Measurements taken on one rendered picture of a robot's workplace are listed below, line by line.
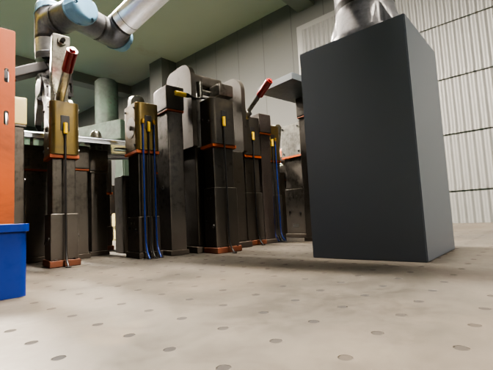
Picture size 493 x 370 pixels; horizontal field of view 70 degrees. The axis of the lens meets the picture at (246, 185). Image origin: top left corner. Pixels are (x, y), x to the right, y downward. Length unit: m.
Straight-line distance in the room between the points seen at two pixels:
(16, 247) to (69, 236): 0.32
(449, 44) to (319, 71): 2.76
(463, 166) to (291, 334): 2.97
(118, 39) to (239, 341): 1.03
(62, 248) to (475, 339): 0.73
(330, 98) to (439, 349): 0.51
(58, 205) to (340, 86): 0.62
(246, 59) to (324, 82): 3.88
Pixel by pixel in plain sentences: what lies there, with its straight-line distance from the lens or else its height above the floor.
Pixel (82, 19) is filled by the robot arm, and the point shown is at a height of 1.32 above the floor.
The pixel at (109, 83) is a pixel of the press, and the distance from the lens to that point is 5.48.
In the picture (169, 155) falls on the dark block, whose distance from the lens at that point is 0.88.
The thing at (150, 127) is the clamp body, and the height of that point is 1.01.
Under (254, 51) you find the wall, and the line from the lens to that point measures 4.52.
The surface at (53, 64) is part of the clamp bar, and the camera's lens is 0.93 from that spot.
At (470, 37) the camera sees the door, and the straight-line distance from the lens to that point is 3.41.
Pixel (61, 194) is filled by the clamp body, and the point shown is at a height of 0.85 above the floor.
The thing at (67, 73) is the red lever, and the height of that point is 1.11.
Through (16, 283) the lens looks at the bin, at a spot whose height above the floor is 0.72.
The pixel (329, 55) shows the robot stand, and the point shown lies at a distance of 0.71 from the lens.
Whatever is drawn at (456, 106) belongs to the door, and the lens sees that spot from 3.27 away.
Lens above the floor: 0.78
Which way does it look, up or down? 5 degrees up
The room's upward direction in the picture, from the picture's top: 3 degrees counter-clockwise
